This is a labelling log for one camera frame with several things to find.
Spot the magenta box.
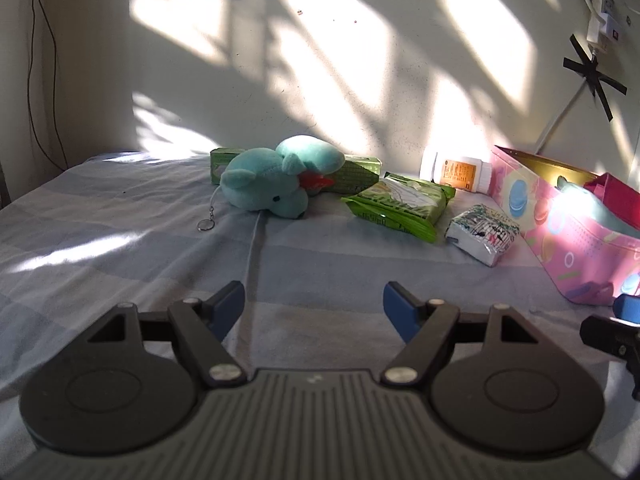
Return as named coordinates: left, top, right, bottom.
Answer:
left=582, top=172, right=640, bottom=226

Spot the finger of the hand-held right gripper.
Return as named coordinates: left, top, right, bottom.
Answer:
left=580, top=315, right=640, bottom=362
left=612, top=293, right=640, bottom=324

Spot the green toothpaste box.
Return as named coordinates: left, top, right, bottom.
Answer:
left=209, top=147, right=383, bottom=195

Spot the teal plush toy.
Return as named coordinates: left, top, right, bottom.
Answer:
left=196, top=135, right=347, bottom=233

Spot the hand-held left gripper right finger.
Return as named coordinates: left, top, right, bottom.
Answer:
left=380, top=281, right=542, bottom=388

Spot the grey-blue zipper pouch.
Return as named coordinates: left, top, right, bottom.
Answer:
left=557, top=175, right=640, bottom=239

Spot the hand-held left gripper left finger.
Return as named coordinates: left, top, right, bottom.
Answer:
left=86, top=280, right=249, bottom=389

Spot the white cable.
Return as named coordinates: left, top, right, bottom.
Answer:
left=537, top=82, right=587, bottom=156

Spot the green wet wipes pack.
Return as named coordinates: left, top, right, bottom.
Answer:
left=341, top=172, right=457, bottom=244

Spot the black wall cable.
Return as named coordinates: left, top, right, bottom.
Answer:
left=27, top=0, right=69, bottom=171

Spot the white power strip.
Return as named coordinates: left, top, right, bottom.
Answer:
left=585, top=0, right=626, bottom=54

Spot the pink biscuit tin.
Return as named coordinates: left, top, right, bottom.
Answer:
left=489, top=145, right=640, bottom=307

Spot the black tape cross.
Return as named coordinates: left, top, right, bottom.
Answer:
left=562, top=35, right=628, bottom=122

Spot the white bottle with orange label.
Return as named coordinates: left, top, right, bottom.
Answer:
left=419, top=151, right=493, bottom=194

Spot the printed white tissue pack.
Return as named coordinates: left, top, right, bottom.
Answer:
left=444, top=204, right=522, bottom=267

